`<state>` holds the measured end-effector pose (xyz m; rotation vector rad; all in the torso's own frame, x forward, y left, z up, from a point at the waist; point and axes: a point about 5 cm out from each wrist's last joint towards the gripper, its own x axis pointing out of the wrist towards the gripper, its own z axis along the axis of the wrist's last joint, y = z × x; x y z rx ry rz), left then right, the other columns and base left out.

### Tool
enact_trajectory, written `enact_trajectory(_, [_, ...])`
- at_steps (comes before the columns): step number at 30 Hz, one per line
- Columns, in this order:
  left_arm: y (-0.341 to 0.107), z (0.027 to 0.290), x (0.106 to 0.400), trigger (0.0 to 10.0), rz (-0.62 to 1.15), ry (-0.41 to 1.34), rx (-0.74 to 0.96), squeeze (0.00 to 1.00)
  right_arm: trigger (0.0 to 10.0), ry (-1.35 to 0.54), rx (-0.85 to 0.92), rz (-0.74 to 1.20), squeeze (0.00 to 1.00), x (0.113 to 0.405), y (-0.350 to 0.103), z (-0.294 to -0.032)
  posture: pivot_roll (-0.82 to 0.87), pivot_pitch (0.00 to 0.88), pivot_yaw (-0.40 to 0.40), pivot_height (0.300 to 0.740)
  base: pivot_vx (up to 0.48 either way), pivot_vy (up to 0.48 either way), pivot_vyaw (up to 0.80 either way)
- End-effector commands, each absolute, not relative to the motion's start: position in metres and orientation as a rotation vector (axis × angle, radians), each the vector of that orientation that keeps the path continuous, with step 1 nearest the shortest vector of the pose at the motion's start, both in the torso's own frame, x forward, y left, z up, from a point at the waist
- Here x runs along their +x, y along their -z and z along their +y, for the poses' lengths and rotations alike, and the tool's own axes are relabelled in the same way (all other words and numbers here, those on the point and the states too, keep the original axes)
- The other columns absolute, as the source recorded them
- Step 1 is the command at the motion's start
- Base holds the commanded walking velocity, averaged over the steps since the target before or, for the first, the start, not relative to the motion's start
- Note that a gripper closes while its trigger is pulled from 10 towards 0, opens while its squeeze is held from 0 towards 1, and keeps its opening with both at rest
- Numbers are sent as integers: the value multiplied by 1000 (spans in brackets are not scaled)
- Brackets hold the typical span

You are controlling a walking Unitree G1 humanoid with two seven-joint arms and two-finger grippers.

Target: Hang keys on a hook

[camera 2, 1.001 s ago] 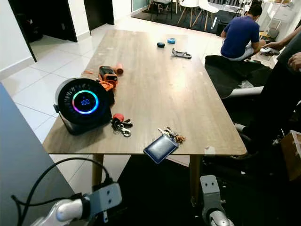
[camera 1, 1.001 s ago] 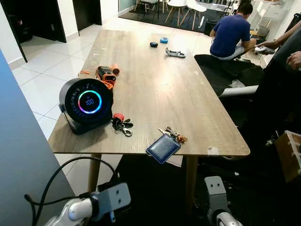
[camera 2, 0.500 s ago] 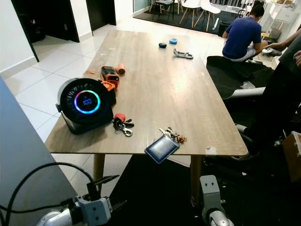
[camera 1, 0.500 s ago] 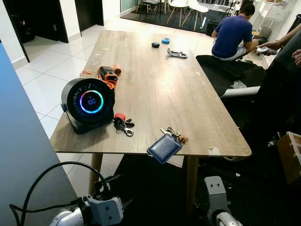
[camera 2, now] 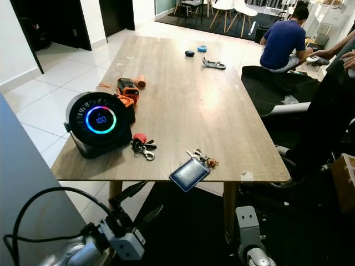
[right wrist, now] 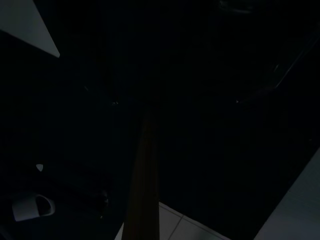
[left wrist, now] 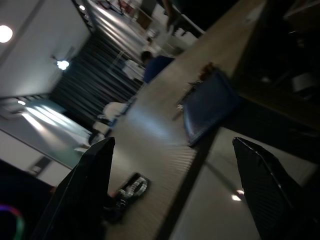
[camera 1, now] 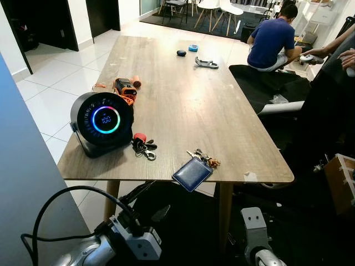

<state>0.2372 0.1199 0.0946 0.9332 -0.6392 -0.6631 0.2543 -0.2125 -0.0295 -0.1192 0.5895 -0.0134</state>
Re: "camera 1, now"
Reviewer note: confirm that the blue card holder with keys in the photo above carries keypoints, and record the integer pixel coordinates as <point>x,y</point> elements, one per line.
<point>191,174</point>

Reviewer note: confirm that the white handheld controller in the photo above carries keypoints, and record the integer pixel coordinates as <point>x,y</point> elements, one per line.
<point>315,57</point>

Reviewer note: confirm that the black floor mat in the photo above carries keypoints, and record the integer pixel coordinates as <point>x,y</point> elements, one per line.
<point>188,233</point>

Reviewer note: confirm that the key bunch with red fob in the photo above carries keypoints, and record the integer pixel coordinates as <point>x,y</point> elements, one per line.
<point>139,136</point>

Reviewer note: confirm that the wooden table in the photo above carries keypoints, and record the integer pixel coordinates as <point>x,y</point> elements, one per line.
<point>183,111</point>

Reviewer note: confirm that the orange and black power tool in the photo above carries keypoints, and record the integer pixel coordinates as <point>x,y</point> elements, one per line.
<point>125,87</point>

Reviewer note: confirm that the wooden box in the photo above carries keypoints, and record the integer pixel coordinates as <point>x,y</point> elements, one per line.
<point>339,183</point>

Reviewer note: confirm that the grey metal tool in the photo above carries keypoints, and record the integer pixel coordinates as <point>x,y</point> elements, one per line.
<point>206,64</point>

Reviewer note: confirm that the small black round object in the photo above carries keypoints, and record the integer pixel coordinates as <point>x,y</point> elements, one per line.
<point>181,53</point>

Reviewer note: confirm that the blue tape roll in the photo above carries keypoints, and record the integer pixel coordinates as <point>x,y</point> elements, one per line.
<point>193,47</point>

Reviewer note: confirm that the standing person in dark clothes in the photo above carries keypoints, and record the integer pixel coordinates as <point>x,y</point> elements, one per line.
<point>333,111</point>

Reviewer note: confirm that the dark area rug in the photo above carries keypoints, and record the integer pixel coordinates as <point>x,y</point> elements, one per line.
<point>183,25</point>

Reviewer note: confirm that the dark brown door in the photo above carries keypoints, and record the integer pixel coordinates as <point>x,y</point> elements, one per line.
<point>102,16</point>

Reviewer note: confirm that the black dining chair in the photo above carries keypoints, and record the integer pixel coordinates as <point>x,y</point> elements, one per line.
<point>175,4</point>

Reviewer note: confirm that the seated person in blue shirt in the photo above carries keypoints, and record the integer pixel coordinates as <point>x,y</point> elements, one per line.
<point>272,41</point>

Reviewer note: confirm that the white chair with wooden legs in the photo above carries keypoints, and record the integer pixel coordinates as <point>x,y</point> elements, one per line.
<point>230,6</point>

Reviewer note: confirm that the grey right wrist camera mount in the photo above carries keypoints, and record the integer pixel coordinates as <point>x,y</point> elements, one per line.
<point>255,224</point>

